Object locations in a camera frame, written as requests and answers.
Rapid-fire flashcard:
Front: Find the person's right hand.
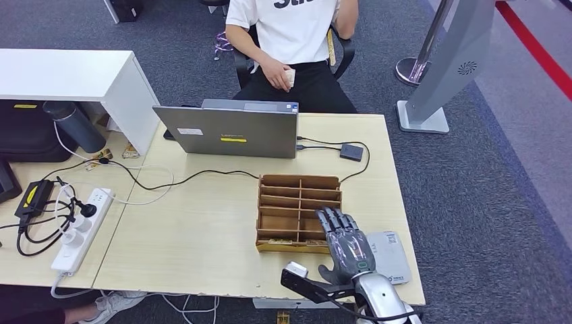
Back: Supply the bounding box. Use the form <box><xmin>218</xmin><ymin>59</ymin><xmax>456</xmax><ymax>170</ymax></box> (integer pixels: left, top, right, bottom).
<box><xmin>260</xmin><ymin>58</ymin><xmax>297</xmax><ymax>93</ymax></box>

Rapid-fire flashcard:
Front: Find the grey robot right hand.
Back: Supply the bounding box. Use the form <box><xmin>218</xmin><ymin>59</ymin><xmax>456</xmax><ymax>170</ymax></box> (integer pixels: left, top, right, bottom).
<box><xmin>314</xmin><ymin>206</ymin><xmax>377</xmax><ymax>286</ymax></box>

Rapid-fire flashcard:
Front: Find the person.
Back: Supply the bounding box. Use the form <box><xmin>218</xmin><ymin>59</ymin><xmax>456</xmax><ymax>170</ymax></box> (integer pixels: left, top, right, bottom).
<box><xmin>224</xmin><ymin>0</ymin><xmax>360</xmax><ymax>115</ymax></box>
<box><xmin>0</xmin><ymin>284</ymin><xmax>148</xmax><ymax>324</ymax></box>

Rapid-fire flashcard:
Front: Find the white card reader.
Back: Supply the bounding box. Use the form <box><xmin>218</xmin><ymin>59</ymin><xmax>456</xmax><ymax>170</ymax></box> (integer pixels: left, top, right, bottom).
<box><xmin>365</xmin><ymin>230</ymin><xmax>413</xmax><ymax>286</ymax></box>

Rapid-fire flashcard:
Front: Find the wooden card organizer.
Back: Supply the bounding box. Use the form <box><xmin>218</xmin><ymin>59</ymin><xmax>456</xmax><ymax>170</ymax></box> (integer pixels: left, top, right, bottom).
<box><xmin>255</xmin><ymin>173</ymin><xmax>343</xmax><ymax>255</ymax></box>

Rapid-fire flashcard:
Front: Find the grey laptop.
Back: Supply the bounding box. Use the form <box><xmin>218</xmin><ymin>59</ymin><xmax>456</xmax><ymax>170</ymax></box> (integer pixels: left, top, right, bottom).
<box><xmin>152</xmin><ymin>99</ymin><xmax>299</xmax><ymax>160</ymax></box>

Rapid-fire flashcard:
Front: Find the white desk beam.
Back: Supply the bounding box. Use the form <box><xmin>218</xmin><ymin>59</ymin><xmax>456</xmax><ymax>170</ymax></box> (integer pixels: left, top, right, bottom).
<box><xmin>252</xmin><ymin>297</ymin><xmax>345</xmax><ymax>310</ymax></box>

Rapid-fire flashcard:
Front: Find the chrome base stool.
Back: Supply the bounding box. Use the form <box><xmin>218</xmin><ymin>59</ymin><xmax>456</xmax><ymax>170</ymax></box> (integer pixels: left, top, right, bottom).
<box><xmin>198</xmin><ymin>0</ymin><xmax>236</xmax><ymax>62</ymax></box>

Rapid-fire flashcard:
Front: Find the dark grey USB hub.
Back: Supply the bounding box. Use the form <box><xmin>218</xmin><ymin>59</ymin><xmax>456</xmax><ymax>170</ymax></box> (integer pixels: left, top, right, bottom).
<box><xmin>339</xmin><ymin>142</ymin><xmax>364</xmax><ymax>162</ymax></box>

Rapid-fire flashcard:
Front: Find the small gold wrapped item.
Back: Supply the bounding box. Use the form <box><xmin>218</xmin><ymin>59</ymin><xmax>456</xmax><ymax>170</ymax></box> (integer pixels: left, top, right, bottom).
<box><xmin>84</xmin><ymin>148</ymin><xmax>113</xmax><ymax>171</ymax></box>
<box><xmin>120</xmin><ymin>142</ymin><xmax>142</xmax><ymax>160</ymax></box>

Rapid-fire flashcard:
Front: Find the black computer case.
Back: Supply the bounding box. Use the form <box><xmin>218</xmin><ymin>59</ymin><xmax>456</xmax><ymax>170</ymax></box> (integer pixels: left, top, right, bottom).
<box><xmin>103</xmin><ymin>0</ymin><xmax>145</xmax><ymax>24</ymax></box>

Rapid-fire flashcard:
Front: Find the silver kiosk stand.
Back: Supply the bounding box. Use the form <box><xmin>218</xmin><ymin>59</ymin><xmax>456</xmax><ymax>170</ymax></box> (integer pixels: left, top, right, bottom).
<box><xmin>395</xmin><ymin>0</ymin><xmax>497</xmax><ymax>134</ymax></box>

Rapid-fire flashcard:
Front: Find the dark grey thermos bottle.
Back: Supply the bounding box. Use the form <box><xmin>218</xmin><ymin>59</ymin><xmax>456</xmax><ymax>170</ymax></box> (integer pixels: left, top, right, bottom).
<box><xmin>42</xmin><ymin>101</ymin><xmax>107</xmax><ymax>155</ymax></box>

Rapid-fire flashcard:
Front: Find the white cabinet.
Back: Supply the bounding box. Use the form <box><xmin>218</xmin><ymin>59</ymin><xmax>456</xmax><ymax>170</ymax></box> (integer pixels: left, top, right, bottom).
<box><xmin>0</xmin><ymin>49</ymin><xmax>161</xmax><ymax>156</ymax></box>

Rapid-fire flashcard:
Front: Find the white sneaker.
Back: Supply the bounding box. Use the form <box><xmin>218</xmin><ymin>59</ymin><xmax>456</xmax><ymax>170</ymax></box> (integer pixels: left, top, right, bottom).
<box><xmin>78</xmin><ymin>290</ymin><xmax>148</xmax><ymax>324</ymax></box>

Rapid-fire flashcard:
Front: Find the white plug charger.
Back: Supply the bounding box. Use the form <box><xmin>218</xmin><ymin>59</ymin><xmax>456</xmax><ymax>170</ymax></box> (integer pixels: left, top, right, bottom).
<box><xmin>69</xmin><ymin>215</ymin><xmax>93</xmax><ymax>233</ymax></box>
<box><xmin>59</xmin><ymin>230</ymin><xmax>85</xmax><ymax>249</ymax></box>

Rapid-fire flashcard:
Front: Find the white power strip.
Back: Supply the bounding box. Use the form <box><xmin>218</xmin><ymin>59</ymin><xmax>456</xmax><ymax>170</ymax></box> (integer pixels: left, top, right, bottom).
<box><xmin>50</xmin><ymin>188</ymin><xmax>115</xmax><ymax>275</ymax></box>

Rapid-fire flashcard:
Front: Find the black bag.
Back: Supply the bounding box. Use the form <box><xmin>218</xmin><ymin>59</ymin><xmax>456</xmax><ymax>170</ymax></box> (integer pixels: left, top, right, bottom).
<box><xmin>0</xmin><ymin>100</ymin><xmax>80</xmax><ymax>163</ymax></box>

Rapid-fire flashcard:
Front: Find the black power adapter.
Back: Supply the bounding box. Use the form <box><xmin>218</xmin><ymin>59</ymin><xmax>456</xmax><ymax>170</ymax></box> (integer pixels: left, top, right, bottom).
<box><xmin>14</xmin><ymin>180</ymin><xmax>55</xmax><ymax>219</ymax></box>

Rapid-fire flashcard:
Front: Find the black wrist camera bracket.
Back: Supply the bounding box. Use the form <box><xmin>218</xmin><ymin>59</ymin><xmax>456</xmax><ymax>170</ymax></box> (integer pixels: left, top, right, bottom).
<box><xmin>280</xmin><ymin>268</ymin><xmax>358</xmax><ymax>306</ymax></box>

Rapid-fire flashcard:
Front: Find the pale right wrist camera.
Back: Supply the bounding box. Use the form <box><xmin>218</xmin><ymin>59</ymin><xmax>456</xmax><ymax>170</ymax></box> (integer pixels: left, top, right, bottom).
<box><xmin>284</xmin><ymin>261</ymin><xmax>310</xmax><ymax>279</ymax></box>

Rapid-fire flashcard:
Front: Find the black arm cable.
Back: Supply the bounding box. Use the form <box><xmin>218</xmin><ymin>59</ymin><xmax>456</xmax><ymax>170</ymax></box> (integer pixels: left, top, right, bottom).
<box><xmin>312</xmin><ymin>290</ymin><xmax>424</xmax><ymax>324</ymax></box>

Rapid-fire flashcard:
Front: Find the short black hub cable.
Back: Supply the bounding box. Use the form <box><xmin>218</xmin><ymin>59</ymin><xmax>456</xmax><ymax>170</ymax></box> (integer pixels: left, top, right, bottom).
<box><xmin>296</xmin><ymin>143</ymin><xmax>343</xmax><ymax>153</ymax></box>

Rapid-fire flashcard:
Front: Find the chrome stanchion post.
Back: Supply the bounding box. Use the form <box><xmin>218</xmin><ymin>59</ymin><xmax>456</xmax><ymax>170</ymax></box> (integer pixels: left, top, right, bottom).
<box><xmin>394</xmin><ymin>0</ymin><xmax>450</xmax><ymax>87</ymax></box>

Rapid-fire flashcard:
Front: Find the thin white cable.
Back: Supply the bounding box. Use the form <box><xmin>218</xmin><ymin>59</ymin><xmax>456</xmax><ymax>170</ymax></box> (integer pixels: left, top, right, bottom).
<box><xmin>51</xmin><ymin>120</ymin><xmax>174</xmax><ymax>207</ymax></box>

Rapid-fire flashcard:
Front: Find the white floor cable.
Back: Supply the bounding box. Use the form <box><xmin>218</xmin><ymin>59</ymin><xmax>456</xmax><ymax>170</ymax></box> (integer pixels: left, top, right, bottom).
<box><xmin>101</xmin><ymin>289</ymin><xmax>221</xmax><ymax>324</ymax></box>

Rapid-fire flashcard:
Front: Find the long black power cable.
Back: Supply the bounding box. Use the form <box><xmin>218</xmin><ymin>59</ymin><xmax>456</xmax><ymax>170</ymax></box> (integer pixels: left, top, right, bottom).
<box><xmin>40</xmin><ymin>136</ymin><xmax>372</xmax><ymax>192</ymax></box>

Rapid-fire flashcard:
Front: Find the black plug with cable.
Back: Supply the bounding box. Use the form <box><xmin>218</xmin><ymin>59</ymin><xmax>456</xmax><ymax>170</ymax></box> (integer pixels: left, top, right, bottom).
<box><xmin>16</xmin><ymin>177</ymin><xmax>98</xmax><ymax>258</ymax></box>

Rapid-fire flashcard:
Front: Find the white power strip cord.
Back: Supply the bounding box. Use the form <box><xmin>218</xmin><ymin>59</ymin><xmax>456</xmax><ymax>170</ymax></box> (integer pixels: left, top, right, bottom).
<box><xmin>50</xmin><ymin>269</ymin><xmax>108</xmax><ymax>300</ymax></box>

